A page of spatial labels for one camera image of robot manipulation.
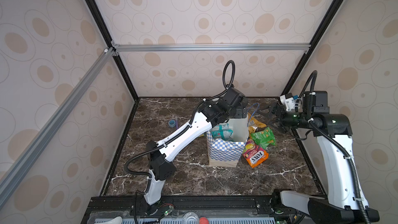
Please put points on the purple pen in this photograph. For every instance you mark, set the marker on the purple pen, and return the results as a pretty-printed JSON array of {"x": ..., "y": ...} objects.
[{"x": 177, "y": 123}]

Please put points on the aluminium rail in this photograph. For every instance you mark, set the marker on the aluminium rail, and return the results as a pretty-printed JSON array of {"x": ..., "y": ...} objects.
[
  {"x": 212, "y": 47},
  {"x": 21, "y": 167}
]

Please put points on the clear plastic cup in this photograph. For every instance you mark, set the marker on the clear plastic cup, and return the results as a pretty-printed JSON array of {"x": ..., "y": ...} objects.
[{"x": 190, "y": 218}]

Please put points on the yellow snack bag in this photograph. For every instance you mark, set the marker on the yellow snack bag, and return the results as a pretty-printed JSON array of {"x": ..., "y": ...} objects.
[{"x": 255, "y": 125}]

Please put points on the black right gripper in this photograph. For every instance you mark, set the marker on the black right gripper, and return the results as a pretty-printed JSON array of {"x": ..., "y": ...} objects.
[{"x": 282, "y": 110}]

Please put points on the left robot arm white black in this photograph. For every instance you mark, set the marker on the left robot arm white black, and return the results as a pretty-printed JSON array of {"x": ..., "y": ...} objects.
[{"x": 229, "y": 109}]

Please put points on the black corner frame post left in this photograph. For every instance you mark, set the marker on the black corner frame post left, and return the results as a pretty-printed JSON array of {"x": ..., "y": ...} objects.
[{"x": 103, "y": 29}]

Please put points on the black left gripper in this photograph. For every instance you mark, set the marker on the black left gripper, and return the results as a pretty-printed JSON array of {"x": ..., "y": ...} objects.
[{"x": 239, "y": 111}]

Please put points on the black corner frame post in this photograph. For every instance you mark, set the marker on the black corner frame post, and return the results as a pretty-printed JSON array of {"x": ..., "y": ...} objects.
[
  {"x": 324, "y": 24},
  {"x": 103, "y": 29}
]

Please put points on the teal white snack pack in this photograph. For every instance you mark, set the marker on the teal white snack pack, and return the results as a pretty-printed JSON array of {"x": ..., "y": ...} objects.
[{"x": 223, "y": 131}]

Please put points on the red emergency button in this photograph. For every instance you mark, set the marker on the red emergency button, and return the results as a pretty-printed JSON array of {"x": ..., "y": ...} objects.
[{"x": 203, "y": 220}]

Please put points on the blue checkered paper bag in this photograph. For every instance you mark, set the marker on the blue checkered paper bag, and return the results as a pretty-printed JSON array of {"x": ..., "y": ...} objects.
[{"x": 228, "y": 153}]

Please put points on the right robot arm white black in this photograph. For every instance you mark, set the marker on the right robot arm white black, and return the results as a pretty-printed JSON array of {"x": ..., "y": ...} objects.
[{"x": 345, "y": 202}]

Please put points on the blue tape roll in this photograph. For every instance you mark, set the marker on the blue tape roll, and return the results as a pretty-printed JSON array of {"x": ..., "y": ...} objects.
[{"x": 171, "y": 123}]

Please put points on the aluminium rail left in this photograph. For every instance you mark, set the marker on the aluminium rail left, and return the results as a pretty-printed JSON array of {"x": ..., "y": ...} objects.
[{"x": 21, "y": 167}]

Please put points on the black corner frame post right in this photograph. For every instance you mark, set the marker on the black corner frame post right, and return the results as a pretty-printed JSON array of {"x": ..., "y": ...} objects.
[{"x": 324, "y": 24}]

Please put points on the aluminium rail back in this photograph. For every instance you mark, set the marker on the aluminium rail back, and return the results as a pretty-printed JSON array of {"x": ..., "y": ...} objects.
[{"x": 212, "y": 47}]

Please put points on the orange Foxs candy bag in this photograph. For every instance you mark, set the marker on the orange Foxs candy bag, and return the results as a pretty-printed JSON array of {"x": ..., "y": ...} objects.
[{"x": 254, "y": 154}]

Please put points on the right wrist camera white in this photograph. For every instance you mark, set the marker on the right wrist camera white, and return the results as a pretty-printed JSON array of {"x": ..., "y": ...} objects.
[{"x": 290, "y": 102}]

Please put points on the green corn snack bag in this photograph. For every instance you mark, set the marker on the green corn snack bag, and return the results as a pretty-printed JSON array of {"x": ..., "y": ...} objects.
[{"x": 264, "y": 138}]

